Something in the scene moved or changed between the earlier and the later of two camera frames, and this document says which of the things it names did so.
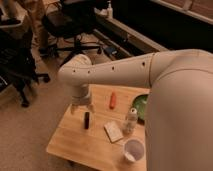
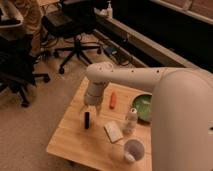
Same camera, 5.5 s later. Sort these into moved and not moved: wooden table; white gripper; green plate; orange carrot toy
Moved: white gripper
Not moved: green plate; orange carrot toy; wooden table
